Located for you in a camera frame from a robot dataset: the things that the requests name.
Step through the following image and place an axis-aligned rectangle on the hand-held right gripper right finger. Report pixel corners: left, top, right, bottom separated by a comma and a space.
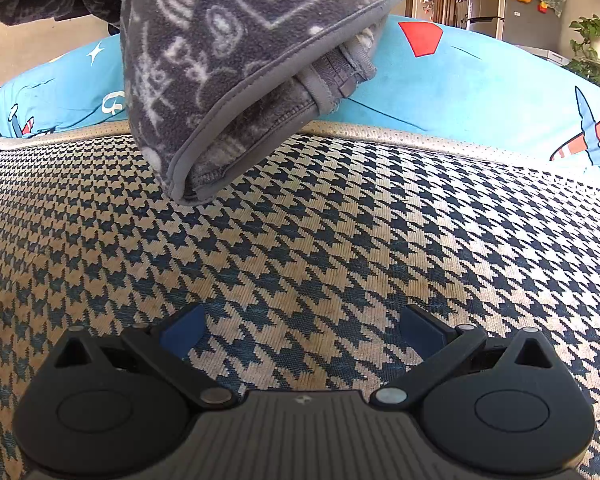
370, 304, 556, 409

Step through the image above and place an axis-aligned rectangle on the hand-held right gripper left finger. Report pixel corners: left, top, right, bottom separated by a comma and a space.
54, 303, 239, 409

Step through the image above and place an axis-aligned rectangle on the grey doodle-print fleece jacket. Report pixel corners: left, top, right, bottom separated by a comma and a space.
0, 0, 423, 205

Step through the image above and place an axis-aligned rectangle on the houndstooth sofa seat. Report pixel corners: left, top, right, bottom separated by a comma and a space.
0, 122, 600, 480

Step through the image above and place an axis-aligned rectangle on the small white freezer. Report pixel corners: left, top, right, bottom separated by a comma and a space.
519, 44, 573, 67

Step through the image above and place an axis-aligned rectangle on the silver refrigerator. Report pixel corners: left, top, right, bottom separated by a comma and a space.
455, 0, 563, 43

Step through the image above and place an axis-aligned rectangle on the potted pothos plant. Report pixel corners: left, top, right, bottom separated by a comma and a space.
565, 16, 600, 96

